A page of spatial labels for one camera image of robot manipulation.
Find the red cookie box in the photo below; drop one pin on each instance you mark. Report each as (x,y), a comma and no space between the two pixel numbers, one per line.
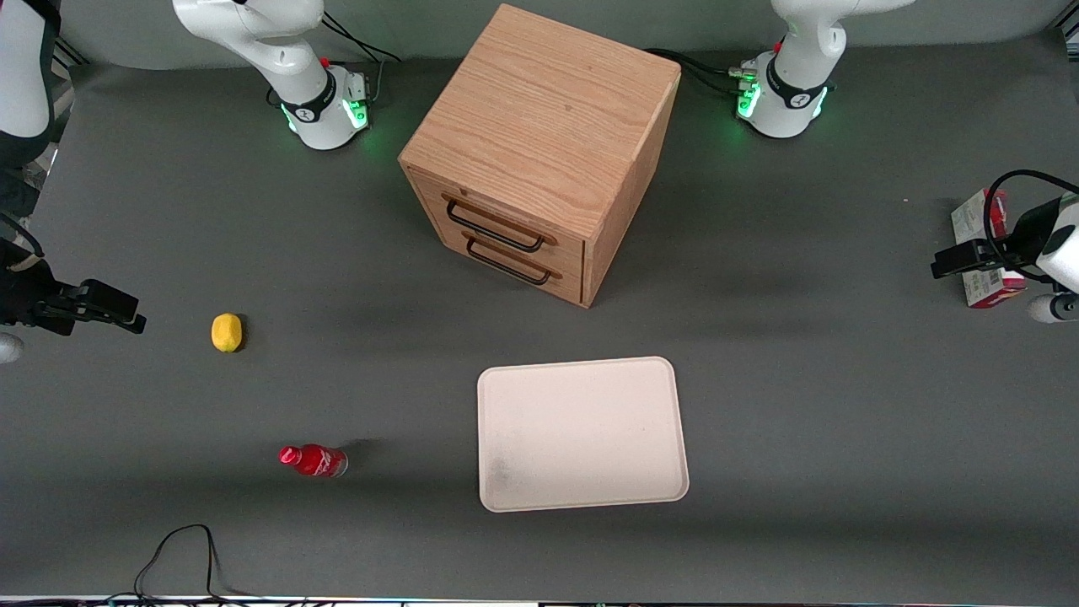
(971,221)

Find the red soda bottle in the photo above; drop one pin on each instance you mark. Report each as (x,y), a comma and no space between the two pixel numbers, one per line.
(316,460)

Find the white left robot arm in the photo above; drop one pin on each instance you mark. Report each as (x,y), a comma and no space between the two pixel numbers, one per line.
(792,93)

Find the wooden drawer cabinet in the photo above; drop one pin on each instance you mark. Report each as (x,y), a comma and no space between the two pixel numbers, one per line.
(548,101)

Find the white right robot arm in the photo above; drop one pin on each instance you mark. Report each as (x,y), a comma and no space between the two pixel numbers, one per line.
(295,59)

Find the yellow lemon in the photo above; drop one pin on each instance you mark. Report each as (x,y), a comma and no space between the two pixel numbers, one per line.
(226,332)

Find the beige plastic tray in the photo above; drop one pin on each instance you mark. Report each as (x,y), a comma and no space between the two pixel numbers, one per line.
(582,434)

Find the wooden drawer front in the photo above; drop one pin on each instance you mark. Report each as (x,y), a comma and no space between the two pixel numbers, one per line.
(506,211)
(556,282)

